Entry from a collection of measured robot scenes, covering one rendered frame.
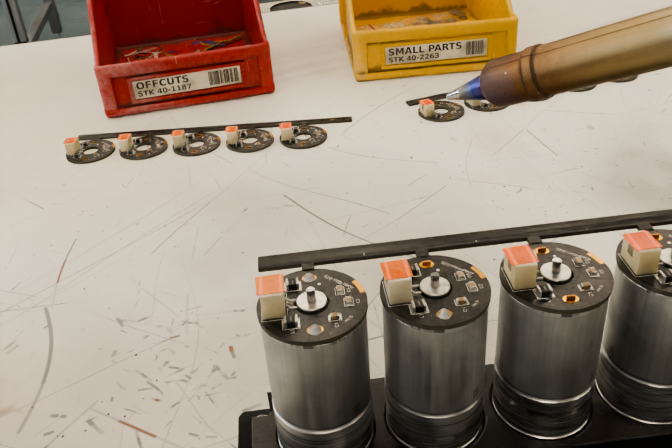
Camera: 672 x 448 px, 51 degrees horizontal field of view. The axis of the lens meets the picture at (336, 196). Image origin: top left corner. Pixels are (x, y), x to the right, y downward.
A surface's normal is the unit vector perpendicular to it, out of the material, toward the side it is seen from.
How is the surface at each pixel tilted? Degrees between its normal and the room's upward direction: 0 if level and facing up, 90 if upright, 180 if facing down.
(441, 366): 90
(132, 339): 0
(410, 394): 90
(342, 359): 90
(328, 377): 90
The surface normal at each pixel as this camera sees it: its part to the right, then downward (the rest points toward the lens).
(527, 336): -0.66, 0.43
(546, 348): -0.29, 0.52
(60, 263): -0.07, -0.85
